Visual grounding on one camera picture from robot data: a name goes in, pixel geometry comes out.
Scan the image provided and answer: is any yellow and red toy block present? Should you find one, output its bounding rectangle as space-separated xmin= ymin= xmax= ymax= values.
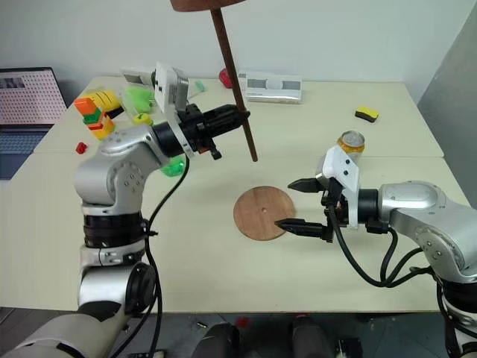
xmin=88 ymin=113 xmax=116 ymax=141

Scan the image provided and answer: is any yellow striped toy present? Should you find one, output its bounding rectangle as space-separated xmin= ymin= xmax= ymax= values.
xmin=90 ymin=89 xmax=121 ymax=111

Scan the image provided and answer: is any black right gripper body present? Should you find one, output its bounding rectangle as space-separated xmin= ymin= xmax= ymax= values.
xmin=315 ymin=175 xmax=353 ymax=244

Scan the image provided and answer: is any white grey device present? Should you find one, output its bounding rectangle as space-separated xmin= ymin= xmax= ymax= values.
xmin=120 ymin=66 xmax=157 ymax=90

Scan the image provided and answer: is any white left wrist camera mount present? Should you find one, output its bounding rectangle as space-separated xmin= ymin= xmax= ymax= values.
xmin=154 ymin=60 xmax=196 ymax=159

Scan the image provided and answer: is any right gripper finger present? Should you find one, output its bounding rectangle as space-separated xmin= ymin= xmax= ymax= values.
xmin=274 ymin=219 xmax=326 ymax=240
xmin=287 ymin=178 xmax=318 ymax=194

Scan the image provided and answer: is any open laptop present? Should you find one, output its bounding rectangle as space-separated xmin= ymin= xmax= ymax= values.
xmin=0 ymin=66 xmax=69 ymax=180

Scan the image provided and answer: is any orange drink can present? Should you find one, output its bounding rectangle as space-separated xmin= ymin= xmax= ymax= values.
xmin=336 ymin=130 xmax=366 ymax=162

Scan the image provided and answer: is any orange toy block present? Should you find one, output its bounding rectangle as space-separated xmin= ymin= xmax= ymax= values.
xmin=74 ymin=97 xmax=101 ymax=117

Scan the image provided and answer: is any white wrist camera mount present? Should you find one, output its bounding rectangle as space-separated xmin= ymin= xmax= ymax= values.
xmin=321 ymin=145 xmax=361 ymax=229
xmin=154 ymin=60 xmax=196 ymax=159

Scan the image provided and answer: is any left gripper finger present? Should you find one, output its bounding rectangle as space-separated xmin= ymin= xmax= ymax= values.
xmin=203 ymin=104 xmax=241 ymax=120
xmin=204 ymin=110 xmax=251 ymax=134

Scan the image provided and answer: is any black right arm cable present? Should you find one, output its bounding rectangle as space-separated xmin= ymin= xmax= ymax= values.
xmin=330 ymin=215 xmax=435 ymax=289

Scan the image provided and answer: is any brown wooden pole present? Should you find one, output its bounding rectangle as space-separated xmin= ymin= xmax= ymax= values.
xmin=209 ymin=8 xmax=259 ymax=163

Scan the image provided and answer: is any green translucent toy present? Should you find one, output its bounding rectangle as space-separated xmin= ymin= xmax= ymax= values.
xmin=160 ymin=156 xmax=186 ymax=178

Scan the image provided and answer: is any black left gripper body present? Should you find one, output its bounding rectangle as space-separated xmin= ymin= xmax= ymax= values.
xmin=178 ymin=103 xmax=224 ymax=162

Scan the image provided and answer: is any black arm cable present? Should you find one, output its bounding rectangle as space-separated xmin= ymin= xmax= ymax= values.
xmin=330 ymin=215 xmax=435 ymax=289
xmin=121 ymin=155 xmax=188 ymax=358

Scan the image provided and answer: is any round light wooden base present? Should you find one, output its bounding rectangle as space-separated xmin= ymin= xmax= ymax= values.
xmin=233 ymin=184 xmax=296 ymax=243

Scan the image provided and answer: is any green plastic toy pile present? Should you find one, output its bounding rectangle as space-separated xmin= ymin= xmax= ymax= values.
xmin=120 ymin=84 xmax=157 ymax=113

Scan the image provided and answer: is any round brown wooden disc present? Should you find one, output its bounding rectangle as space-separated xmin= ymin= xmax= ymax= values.
xmin=170 ymin=0 xmax=244 ymax=13

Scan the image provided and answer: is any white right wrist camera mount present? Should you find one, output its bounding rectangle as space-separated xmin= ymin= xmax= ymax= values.
xmin=321 ymin=145 xmax=361 ymax=229

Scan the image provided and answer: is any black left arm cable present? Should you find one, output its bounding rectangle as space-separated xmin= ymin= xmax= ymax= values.
xmin=121 ymin=155 xmax=188 ymax=358

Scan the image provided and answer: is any dark rounded shape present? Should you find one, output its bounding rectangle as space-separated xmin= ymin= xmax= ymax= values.
xmin=291 ymin=315 xmax=335 ymax=358
xmin=192 ymin=321 xmax=241 ymax=358

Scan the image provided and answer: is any white and grey box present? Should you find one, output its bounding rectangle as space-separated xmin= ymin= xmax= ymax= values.
xmin=238 ymin=70 xmax=303 ymax=106

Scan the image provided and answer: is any yellow and black sponge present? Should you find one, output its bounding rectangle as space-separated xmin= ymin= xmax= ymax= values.
xmin=354 ymin=106 xmax=380 ymax=124

